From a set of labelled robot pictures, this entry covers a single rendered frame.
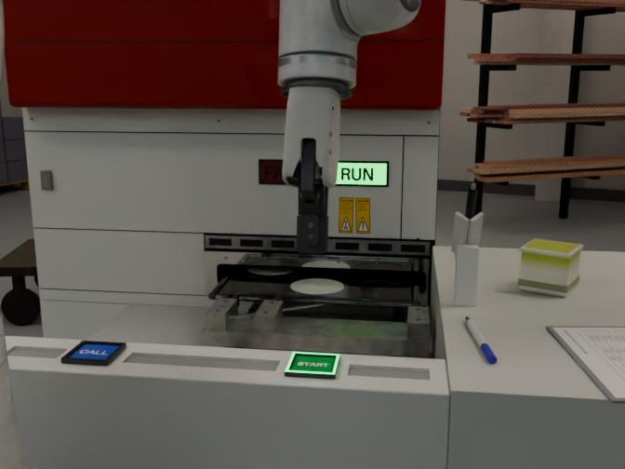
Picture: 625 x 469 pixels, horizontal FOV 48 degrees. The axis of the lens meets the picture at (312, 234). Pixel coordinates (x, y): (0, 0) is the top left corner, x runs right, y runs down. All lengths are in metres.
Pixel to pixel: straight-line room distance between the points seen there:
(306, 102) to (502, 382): 0.36
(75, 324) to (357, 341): 0.68
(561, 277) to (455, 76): 6.87
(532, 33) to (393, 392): 7.13
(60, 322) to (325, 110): 0.99
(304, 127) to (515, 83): 7.11
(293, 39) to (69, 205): 0.85
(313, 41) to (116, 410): 0.46
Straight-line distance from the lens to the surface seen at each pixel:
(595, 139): 7.75
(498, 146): 7.83
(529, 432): 0.78
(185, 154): 1.38
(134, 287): 1.48
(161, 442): 0.83
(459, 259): 0.99
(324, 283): 1.31
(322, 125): 0.71
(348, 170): 1.32
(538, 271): 1.08
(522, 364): 0.83
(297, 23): 0.74
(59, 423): 0.87
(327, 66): 0.72
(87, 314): 1.54
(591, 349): 0.89
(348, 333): 1.12
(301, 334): 1.12
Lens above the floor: 1.28
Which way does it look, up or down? 13 degrees down
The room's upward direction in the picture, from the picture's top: straight up
